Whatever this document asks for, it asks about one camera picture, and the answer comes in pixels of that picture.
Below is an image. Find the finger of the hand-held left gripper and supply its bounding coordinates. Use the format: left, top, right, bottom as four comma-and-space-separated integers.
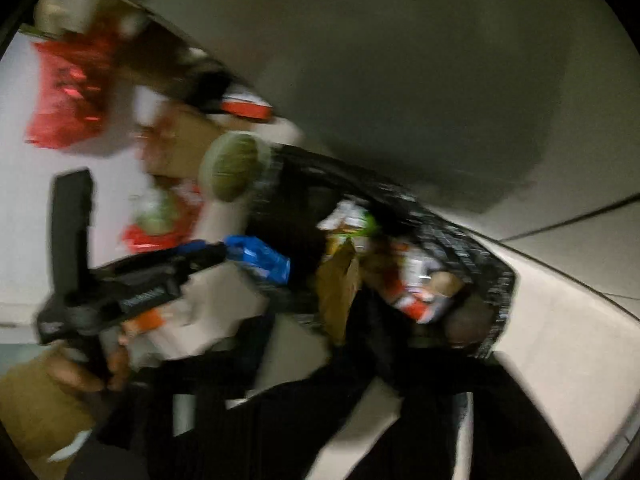
172, 241, 229, 288

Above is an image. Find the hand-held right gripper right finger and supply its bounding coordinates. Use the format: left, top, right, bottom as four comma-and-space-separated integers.
345, 360, 583, 480

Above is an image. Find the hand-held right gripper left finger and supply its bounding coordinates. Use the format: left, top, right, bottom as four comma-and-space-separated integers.
65, 375, 401, 480

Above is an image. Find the blue packet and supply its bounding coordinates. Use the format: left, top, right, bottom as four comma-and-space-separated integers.
223, 234, 292, 287

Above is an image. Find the black trash bag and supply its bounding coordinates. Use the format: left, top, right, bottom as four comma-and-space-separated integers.
245, 144, 517, 361

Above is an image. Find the person's left forearm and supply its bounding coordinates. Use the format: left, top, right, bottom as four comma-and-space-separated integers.
0, 350, 101, 467

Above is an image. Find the person's left hand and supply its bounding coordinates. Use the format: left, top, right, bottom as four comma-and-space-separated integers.
46, 332, 132, 397

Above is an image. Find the red green package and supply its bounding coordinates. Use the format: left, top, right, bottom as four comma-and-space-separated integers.
121, 180, 207, 255

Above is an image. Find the round green lid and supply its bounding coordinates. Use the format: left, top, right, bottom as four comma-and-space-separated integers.
198, 131, 272, 204

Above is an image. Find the brown cardboard box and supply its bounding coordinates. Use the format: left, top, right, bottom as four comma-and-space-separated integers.
142, 104, 227, 182

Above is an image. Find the red white packet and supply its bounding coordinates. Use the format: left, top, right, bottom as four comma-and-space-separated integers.
386, 242, 467, 325

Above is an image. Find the red plastic bag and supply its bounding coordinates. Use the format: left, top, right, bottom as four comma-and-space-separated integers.
24, 27, 118, 150

